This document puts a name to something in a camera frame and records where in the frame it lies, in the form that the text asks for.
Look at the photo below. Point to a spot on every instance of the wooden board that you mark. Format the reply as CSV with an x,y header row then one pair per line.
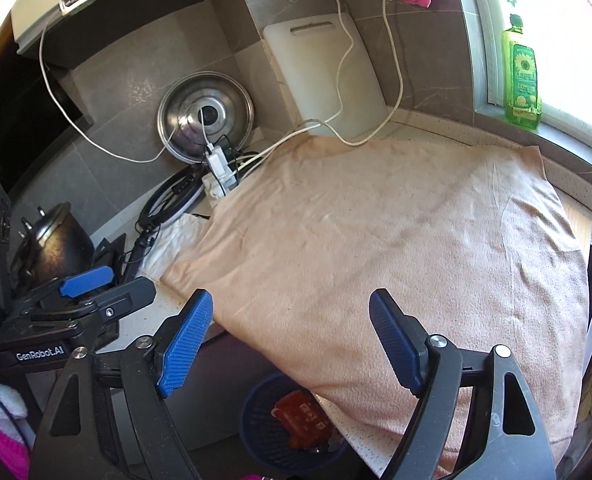
x,y
578,225

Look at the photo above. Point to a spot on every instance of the person's left forearm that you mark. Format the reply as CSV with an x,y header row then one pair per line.
x,y
0,445

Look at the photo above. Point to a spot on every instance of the steel pot lid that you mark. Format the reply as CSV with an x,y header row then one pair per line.
x,y
185,115

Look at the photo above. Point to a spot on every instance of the round blue waste basket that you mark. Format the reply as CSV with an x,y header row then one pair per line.
x,y
261,420

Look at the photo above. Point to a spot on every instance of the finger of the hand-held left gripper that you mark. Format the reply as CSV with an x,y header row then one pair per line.
x,y
85,280
130,295

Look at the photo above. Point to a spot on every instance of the white cloth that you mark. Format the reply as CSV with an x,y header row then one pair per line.
x,y
175,245

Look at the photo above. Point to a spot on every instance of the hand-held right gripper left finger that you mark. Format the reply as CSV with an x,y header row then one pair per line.
x,y
183,350

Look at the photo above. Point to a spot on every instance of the green dish soap bottle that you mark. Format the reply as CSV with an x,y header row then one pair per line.
x,y
521,80

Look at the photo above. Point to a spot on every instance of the white window frame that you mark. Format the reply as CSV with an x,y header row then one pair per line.
x,y
476,35

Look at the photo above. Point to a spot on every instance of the red and white carton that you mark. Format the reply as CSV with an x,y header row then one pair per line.
x,y
303,420

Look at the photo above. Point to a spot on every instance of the beige towel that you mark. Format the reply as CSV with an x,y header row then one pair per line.
x,y
401,260

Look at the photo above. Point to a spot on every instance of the pink striped garment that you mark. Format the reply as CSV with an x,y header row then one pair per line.
x,y
261,476

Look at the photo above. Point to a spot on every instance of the white charger plug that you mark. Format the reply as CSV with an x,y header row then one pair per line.
x,y
217,162

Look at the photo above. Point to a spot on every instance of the yellow rag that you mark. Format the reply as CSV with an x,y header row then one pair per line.
x,y
590,395

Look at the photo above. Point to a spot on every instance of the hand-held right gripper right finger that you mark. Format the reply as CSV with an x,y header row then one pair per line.
x,y
396,345

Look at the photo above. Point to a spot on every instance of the white cutting board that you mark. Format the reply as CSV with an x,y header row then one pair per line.
x,y
311,70

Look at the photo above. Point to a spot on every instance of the black pot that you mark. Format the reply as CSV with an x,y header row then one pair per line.
x,y
60,245

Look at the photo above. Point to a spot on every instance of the white power strip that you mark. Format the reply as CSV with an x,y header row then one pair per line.
x,y
215,190

